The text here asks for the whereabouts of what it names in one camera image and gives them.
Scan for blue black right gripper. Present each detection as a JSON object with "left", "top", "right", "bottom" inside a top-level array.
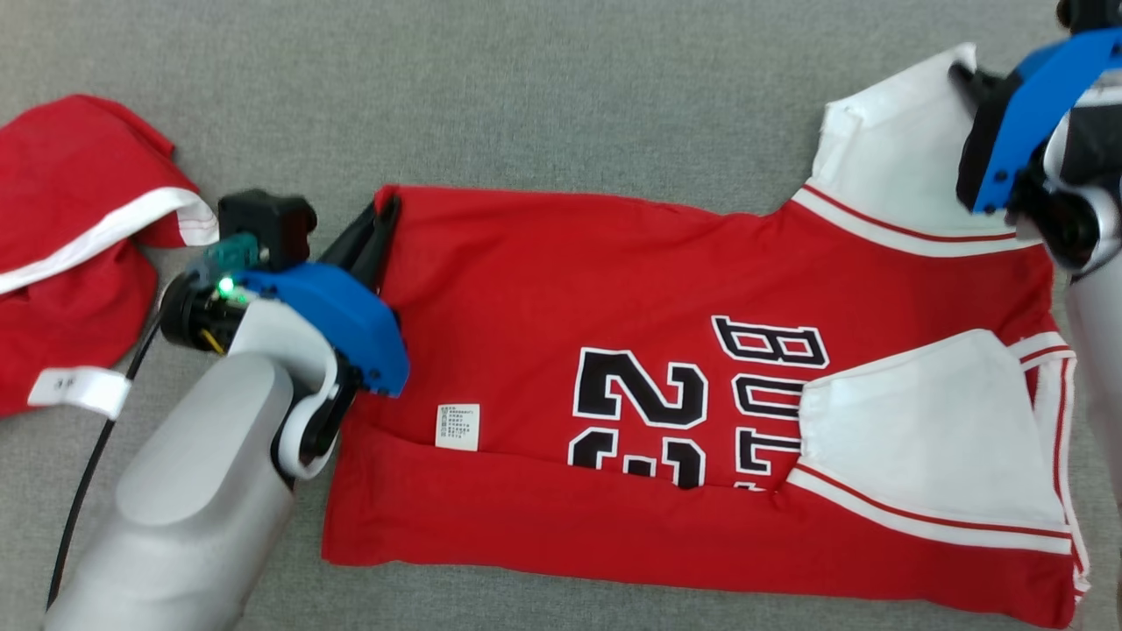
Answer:
[{"left": 949, "top": 26, "right": 1122, "bottom": 216}]

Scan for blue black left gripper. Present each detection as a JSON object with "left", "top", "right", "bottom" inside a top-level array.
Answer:
[{"left": 160, "top": 195, "right": 410, "bottom": 397}]

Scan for red white basketball jersey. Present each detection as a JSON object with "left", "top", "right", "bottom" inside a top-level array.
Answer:
[{"left": 320, "top": 42, "right": 1092, "bottom": 630}]

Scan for red shorts with white band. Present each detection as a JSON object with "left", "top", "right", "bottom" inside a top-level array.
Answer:
[{"left": 0, "top": 94, "right": 220, "bottom": 417}]

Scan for teal left cable connector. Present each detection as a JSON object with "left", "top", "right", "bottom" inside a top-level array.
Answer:
[{"left": 203, "top": 232, "right": 268, "bottom": 277}]

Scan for white paper cable label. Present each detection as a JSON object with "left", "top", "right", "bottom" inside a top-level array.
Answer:
[{"left": 26, "top": 366, "right": 132, "bottom": 420}]

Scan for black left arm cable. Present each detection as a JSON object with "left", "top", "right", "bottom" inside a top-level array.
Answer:
[{"left": 46, "top": 315, "right": 167, "bottom": 610}]

